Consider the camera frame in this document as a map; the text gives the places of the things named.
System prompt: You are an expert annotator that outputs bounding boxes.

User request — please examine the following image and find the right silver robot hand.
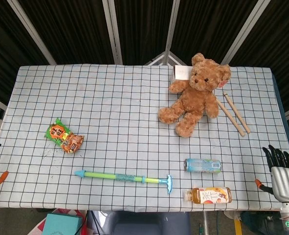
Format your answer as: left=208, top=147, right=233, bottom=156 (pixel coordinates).
left=254, top=144, right=289, bottom=203

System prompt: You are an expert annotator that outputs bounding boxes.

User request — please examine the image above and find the brown teddy bear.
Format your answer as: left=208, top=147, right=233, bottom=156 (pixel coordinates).
left=158, top=52, right=232, bottom=138

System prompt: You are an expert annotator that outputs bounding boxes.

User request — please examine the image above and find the green blue toy water pump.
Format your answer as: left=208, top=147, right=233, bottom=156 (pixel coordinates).
left=74, top=170, right=173, bottom=195

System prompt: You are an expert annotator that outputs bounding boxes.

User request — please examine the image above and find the tea bottle with white cap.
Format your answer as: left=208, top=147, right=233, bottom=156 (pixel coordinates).
left=183, top=187, right=232, bottom=205

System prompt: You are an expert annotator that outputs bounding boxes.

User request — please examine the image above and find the wooden stick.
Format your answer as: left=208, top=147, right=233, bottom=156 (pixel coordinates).
left=222, top=91, right=251, bottom=134
left=216, top=98, right=246, bottom=137

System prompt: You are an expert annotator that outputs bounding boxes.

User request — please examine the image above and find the light blue drink can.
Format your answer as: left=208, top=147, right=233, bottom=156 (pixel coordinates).
left=184, top=158, right=222, bottom=174

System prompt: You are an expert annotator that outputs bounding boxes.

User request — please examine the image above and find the grey plastic chair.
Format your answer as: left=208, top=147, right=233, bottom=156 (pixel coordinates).
left=105, top=211, right=191, bottom=235

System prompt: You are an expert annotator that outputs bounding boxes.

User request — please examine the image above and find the white cardboard box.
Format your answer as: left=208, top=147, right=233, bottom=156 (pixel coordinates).
left=169, top=65, right=194, bottom=86

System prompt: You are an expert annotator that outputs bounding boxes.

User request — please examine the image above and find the checkered light blue tablecloth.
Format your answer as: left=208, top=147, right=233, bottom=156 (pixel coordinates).
left=0, top=64, right=289, bottom=213

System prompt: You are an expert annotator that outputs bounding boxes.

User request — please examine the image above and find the green orange snack packet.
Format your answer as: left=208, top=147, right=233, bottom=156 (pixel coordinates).
left=44, top=117, right=85, bottom=154

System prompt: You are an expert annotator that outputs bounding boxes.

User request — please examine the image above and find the teal box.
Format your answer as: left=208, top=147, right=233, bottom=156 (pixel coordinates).
left=42, top=212, right=84, bottom=235

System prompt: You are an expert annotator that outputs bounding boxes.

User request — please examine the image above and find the white metal frame post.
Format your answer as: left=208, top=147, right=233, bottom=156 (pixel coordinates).
left=102, top=0, right=123, bottom=65
left=6, top=0, right=57, bottom=66
left=221, top=0, right=269, bottom=65
left=163, top=0, right=181, bottom=66

